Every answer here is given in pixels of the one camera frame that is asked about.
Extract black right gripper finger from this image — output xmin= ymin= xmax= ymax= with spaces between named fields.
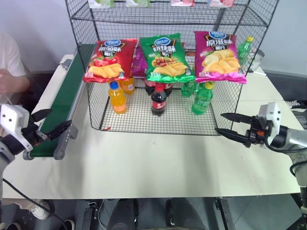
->
xmin=214 ymin=128 xmax=250 ymax=148
xmin=220 ymin=113 xmax=252 ymax=124

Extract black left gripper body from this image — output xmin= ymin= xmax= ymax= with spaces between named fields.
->
xmin=21 ymin=114 xmax=49 ymax=147

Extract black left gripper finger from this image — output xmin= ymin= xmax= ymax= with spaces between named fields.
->
xmin=44 ymin=119 xmax=73 ymax=141
xmin=30 ymin=109 xmax=53 ymax=123

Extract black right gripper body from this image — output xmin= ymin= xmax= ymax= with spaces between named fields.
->
xmin=246 ymin=115 xmax=273 ymax=148

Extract green soda bottle yellow cap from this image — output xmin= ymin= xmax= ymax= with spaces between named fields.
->
xmin=190 ymin=81 xmax=214 ymax=116
xmin=237 ymin=35 xmax=255 ymax=67

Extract black device with white print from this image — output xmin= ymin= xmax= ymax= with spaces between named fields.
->
xmin=284 ymin=99 xmax=307 ymax=131

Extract grey white device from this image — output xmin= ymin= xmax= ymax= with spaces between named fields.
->
xmin=246 ymin=48 xmax=267 ymax=77

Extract magenta potato chips bag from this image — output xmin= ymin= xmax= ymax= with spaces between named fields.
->
xmin=193 ymin=30 xmax=248 ymax=84

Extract orange soda bottle blue cap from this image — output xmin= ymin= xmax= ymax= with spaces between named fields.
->
xmin=107 ymin=80 xmax=128 ymax=115

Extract person in white shirt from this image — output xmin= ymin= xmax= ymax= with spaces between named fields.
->
xmin=0 ymin=31 xmax=31 ymax=106

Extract white shoe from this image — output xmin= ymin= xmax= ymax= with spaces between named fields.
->
xmin=30 ymin=199 xmax=51 ymax=220

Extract cola bottle red cap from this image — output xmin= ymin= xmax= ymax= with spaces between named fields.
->
xmin=150 ymin=83 xmax=168 ymax=117

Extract red potato chips bag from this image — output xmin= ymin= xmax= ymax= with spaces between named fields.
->
xmin=83 ymin=38 xmax=139 ymax=84

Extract green potato chips bag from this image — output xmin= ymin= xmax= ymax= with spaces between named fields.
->
xmin=139 ymin=33 xmax=196 ymax=85

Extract purple potato chips bag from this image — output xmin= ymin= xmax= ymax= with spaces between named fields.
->
xmin=131 ymin=47 xmax=148 ymax=78

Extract pink white snack package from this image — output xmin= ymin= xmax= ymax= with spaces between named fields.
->
xmin=170 ymin=0 xmax=195 ymax=7
xmin=208 ymin=0 xmax=235 ymax=8

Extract green white snack package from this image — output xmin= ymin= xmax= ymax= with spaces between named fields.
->
xmin=88 ymin=0 xmax=115 ymax=8
xmin=125 ymin=0 xmax=152 ymax=8

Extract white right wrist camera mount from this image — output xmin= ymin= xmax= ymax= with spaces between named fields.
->
xmin=257 ymin=102 xmax=282 ymax=147

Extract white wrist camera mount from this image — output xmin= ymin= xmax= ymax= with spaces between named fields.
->
xmin=0 ymin=103 xmax=34 ymax=152
xmin=257 ymin=102 xmax=282 ymax=147

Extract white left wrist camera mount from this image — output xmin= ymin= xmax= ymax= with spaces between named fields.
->
xmin=0 ymin=103 xmax=34 ymax=152

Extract green conveyor belt grey frame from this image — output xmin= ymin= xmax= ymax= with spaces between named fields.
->
xmin=23 ymin=43 xmax=96 ymax=161

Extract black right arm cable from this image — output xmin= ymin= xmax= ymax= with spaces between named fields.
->
xmin=263 ymin=140 xmax=307 ymax=177

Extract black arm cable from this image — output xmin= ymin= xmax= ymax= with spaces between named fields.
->
xmin=263 ymin=140 xmax=307 ymax=177
xmin=1 ymin=178 xmax=68 ymax=230

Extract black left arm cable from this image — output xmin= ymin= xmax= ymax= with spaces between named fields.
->
xmin=1 ymin=178 xmax=68 ymax=230

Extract black table leg bracket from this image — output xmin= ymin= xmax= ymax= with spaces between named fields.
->
xmin=214 ymin=196 xmax=236 ymax=230
xmin=82 ymin=202 xmax=99 ymax=230

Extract black wire mesh rack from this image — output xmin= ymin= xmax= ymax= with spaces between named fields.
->
xmin=64 ymin=0 xmax=280 ymax=136

